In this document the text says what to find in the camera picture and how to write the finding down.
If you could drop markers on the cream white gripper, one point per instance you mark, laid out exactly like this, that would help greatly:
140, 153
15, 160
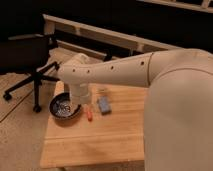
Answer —
80, 94

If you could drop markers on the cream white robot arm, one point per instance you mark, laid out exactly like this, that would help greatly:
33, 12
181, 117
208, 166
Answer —
178, 111

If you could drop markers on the dark ceramic bowl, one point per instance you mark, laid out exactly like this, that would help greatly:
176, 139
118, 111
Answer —
61, 107

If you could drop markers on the blue grey sponge block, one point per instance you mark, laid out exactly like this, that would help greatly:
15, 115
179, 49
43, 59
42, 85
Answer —
104, 105

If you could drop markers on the wooden board table top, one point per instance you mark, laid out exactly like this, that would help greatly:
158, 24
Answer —
108, 138

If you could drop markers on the black office chair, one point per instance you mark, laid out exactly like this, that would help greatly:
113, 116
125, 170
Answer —
28, 55

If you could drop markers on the white wooden bench frame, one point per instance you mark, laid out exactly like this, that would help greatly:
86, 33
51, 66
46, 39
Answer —
124, 27

